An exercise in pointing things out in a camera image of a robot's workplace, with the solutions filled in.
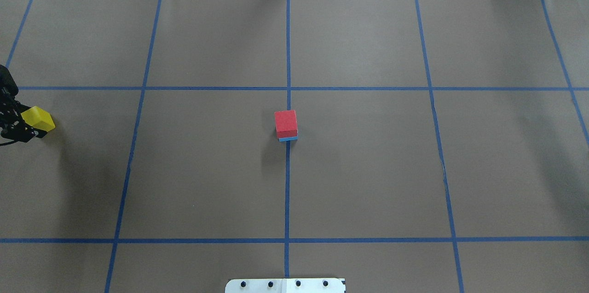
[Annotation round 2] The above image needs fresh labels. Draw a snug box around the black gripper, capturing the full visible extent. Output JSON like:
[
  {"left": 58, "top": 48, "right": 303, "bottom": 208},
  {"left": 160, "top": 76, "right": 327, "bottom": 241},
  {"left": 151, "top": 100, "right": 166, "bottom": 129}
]
[{"left": 0, "top": 65, "right": 48, "bottom": 143}]

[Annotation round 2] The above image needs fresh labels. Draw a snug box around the yellow wooden block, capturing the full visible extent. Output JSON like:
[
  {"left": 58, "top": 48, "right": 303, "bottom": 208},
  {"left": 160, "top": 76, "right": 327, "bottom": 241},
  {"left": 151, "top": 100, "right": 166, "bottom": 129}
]
[{"left": 21, "top": 106, "right": 56, "bottom": 132}]

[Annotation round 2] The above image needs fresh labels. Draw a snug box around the red wooden block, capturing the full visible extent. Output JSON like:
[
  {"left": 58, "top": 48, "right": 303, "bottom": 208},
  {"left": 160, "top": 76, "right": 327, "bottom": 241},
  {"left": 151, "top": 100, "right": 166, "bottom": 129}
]
[{"left": 274, "top": 110, "right": 299, "bottom": 139}]

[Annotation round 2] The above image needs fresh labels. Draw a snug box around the blue wooden block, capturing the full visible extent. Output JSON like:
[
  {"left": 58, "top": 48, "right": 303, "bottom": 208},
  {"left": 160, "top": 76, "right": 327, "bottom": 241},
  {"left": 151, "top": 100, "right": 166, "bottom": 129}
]
[{"left": 278, "top": 136, "right": 298, "bottom": 142}]

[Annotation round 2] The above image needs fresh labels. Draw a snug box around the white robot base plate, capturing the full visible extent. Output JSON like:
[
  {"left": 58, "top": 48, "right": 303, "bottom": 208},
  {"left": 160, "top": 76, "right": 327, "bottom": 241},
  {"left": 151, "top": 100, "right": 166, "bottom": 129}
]
[{"left": 225, "top": 278, "right": 346, "bottom": 293}]

